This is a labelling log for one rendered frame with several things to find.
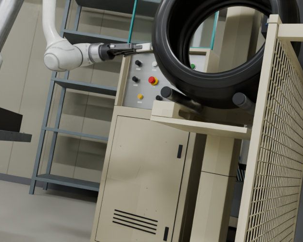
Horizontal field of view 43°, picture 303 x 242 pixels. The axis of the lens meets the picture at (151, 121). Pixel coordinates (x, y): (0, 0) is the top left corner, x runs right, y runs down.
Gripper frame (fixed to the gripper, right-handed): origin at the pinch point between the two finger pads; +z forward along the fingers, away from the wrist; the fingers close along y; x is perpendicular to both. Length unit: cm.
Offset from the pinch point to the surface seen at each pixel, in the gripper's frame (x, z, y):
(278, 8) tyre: -4, 58, -10
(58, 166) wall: 49, -235, 226
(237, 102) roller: 28, 45, -12
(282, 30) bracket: 23, 67, -61
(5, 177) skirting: 66, -291, 199
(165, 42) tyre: 4.4, 17.3, -14.0
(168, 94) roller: 24.3, 18.6, -12.5
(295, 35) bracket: 25, 69, -61
